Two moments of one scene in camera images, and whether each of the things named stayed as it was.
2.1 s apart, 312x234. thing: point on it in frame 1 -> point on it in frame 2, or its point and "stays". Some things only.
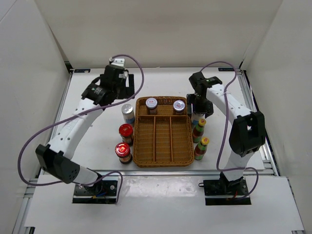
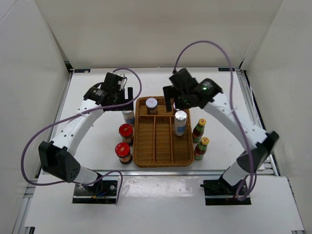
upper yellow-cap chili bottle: (199, 130) stays
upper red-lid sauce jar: (126, 130) stays
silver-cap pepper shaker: (195, 118) -> (180, 123)
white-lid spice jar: (151, 103) stays
